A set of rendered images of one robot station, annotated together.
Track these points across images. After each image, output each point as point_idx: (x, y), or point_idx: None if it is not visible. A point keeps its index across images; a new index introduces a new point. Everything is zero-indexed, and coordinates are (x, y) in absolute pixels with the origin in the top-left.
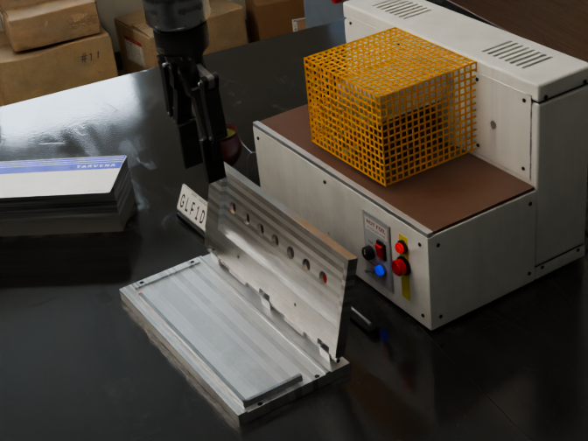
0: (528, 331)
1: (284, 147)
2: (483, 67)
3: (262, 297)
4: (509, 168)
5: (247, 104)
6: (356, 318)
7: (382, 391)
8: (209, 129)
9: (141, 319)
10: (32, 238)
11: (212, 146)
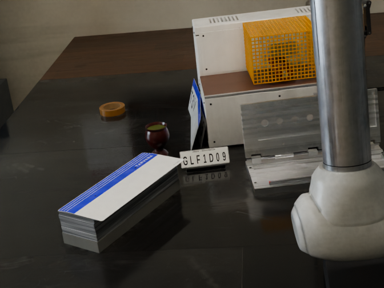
0: (380, 114)
1: (239, 95)
2: (310, 16)
3: (310, 152)
4: None
5: (81, 139)
6: None
7: None
8: (370, 27)
9: (283, 191)
10: (148, 217)
11: (364, 39)
